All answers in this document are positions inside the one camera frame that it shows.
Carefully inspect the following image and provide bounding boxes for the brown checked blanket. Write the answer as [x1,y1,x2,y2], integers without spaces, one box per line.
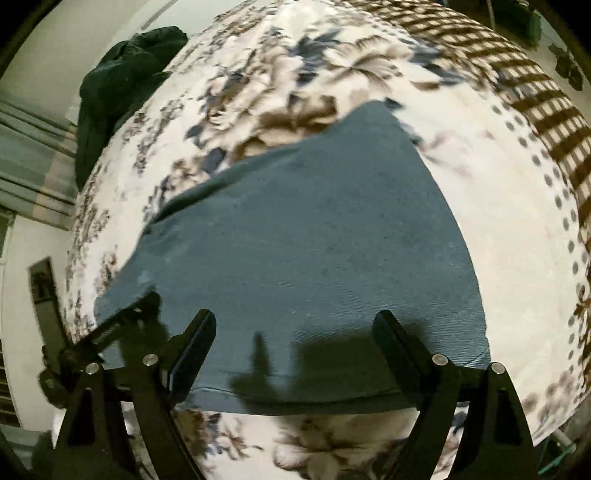
[360,0,591,261]

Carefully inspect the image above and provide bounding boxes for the dark wall ornament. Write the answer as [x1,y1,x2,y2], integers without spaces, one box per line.
[549,41,586,91]

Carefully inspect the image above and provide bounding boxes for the dark green jacket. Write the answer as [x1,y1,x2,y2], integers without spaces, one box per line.
[75,26,189,193]

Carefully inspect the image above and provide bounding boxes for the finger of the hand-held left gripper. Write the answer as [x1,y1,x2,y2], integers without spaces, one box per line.
[90,292,162,357]

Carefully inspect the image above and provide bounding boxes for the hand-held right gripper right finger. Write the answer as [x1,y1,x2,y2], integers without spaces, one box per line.
[372,309,542,480]

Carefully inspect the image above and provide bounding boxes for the blue-grey pants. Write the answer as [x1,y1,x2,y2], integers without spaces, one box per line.
[95,100,493,417]

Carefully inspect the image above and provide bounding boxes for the dark green box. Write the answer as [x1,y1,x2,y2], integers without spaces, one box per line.
[450,0,546,48]

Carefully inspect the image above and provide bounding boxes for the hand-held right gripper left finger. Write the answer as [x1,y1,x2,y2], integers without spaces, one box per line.
[54,309,217,480]

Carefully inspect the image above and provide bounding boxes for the striped curtain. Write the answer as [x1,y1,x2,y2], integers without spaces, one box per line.
[0,99,80,232]

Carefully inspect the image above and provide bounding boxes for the white floral blanket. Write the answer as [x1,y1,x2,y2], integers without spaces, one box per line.
[54,0,591,480]

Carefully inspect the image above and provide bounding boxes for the dark framed wall panel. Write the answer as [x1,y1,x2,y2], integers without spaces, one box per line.
[28,257,66,343]

